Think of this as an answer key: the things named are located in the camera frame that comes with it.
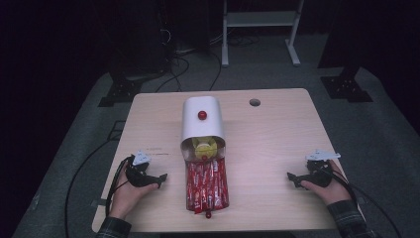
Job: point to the person's right hand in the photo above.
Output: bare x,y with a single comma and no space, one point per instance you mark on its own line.
330,193

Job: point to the pile of red packets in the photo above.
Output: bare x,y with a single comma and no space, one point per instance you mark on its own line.
206,186
208,214

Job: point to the grey table grommet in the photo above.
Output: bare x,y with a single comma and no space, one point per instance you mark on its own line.
254,102

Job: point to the yellow round item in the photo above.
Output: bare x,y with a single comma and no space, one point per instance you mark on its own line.
205,148

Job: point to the white metal stand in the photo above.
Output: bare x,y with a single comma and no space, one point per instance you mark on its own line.
257,19

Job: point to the person's left hand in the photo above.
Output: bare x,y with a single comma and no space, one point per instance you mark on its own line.
127,198

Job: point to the black stand base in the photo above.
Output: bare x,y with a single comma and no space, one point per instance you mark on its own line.
346,87
120,92

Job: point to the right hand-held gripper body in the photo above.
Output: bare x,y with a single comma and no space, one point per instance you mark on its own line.
318,173

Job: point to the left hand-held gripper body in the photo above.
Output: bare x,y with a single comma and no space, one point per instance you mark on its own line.
138,176

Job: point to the dark cabinet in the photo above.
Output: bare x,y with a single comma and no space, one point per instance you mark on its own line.
142,39

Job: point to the white box with red knob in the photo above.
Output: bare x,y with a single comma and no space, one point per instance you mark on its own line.
202,127

